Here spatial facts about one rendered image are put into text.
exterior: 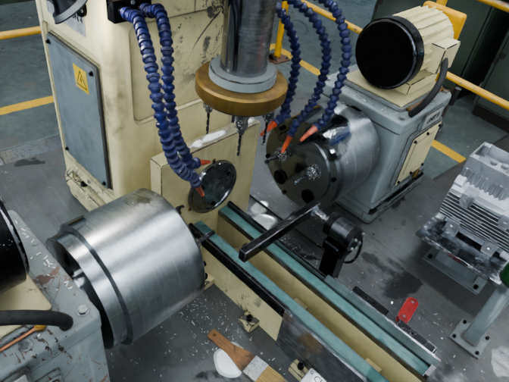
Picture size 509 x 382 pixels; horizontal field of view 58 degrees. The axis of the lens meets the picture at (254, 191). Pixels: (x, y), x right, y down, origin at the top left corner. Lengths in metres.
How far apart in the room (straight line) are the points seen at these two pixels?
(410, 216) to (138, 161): 0.87
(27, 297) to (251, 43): 0.54
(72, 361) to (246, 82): 0.54
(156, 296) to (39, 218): 0.65
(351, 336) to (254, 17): 0.70
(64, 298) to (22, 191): 0.79
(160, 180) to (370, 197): 0.66
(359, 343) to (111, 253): 0.58
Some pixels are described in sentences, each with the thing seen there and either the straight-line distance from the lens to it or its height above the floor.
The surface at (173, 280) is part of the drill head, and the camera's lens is 0.84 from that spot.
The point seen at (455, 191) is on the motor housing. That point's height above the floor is 1.05.
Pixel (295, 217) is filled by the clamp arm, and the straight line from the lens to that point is 1.07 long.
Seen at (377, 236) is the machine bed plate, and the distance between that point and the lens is 1.43.
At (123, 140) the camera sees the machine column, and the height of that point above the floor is 1.15.
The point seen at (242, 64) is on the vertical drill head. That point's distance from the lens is 0.86.
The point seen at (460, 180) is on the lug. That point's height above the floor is 1.08.
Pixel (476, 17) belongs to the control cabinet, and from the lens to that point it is 4.01.
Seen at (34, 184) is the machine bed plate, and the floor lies 0.80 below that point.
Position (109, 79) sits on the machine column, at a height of 1.30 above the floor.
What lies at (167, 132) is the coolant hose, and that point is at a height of 1.32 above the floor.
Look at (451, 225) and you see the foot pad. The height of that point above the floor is 0.97.
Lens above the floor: 1.75
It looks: 40 degrees down
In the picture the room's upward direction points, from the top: 9 degrees clockwise
